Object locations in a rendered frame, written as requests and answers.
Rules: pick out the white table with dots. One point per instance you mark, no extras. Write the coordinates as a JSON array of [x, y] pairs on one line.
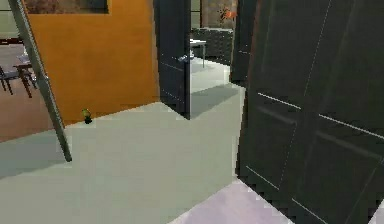
[[198, 44]]

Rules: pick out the dark grey cabinet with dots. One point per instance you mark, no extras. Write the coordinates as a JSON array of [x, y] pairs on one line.
[[216, 45]]

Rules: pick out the dark grey narrow door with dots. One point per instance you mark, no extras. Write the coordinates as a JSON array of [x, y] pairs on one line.
[[242, 40]]

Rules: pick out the orange flower plant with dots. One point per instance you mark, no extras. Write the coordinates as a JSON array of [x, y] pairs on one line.
[[226, 15]]

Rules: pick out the small green and black object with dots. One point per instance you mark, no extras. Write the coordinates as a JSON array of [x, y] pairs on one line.
[[87, 115]]

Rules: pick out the dark grey panelled room door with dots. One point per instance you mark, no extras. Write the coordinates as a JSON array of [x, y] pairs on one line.
[[313, 110]]

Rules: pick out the grey room door seen edge-on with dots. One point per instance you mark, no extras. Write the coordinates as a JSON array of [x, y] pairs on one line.
[[40, 76]]

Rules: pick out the dark wooden dining table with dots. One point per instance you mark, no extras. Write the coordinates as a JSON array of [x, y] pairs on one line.
[[25, 71]]

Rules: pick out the dark wooden chair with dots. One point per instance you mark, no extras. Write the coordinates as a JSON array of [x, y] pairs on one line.
[[7, 78]]

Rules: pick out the framed brown wall picture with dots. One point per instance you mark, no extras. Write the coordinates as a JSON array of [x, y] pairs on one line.
[[66, 6]]

